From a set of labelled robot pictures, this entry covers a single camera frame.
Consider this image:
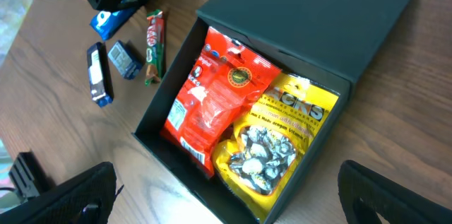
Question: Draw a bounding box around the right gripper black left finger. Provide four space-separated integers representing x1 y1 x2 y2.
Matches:
1 162 117 224

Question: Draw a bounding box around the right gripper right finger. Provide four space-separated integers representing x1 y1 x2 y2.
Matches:
338 160 451 224

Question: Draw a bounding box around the blue Oreo cookie pack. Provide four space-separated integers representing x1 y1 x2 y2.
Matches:
89 0 162 42

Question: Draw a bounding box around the yellow Hacks candy bag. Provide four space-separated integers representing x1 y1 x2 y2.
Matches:
213 73 340 223

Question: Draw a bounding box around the red Hacks candy bag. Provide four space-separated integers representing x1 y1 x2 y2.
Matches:
161 27 281 178

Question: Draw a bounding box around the dark green box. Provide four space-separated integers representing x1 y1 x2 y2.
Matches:
135 0 410 223

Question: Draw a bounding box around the small blue candy bar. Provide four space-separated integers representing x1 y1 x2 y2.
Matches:
107 40 143 80

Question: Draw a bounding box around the red KitKat bar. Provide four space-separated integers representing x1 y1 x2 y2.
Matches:
145 9 165 86

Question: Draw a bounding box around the long dark blue chocolate bar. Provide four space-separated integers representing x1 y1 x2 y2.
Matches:
87 42 114 107

